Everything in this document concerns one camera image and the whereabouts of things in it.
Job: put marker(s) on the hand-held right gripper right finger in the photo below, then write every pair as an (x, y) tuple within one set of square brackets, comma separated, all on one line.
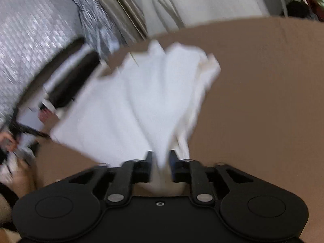
[(173, 168)]

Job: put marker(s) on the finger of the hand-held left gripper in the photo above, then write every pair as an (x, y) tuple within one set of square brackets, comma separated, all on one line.
[(30, 130)]

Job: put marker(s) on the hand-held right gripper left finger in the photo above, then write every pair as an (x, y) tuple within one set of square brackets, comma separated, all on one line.
[(149, 168)]

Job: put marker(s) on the white knit garment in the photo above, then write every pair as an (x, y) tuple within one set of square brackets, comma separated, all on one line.
[(131, 106)]

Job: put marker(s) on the person's left hand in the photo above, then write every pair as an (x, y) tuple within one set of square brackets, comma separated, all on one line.
[(7, 140)]

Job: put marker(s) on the person's bare leg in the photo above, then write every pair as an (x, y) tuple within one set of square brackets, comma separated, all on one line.
[(20, 182)]

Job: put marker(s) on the black oblong object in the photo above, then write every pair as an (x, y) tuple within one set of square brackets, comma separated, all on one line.
[(73, 81)]

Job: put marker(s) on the silver quilted foil sheet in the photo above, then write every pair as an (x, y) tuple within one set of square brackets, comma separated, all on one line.
[(27, 35)]

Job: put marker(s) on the grey patterned cloth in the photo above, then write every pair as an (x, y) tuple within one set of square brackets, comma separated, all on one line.
[(93, 15)]

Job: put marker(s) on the beige flat boards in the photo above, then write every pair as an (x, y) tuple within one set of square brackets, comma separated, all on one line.
[(119, 5)]

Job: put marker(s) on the white curtain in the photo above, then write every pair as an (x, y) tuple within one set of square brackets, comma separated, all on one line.
[(202, 2)]

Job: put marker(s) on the black garment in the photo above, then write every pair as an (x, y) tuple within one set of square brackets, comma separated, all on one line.
[(295, 8)]

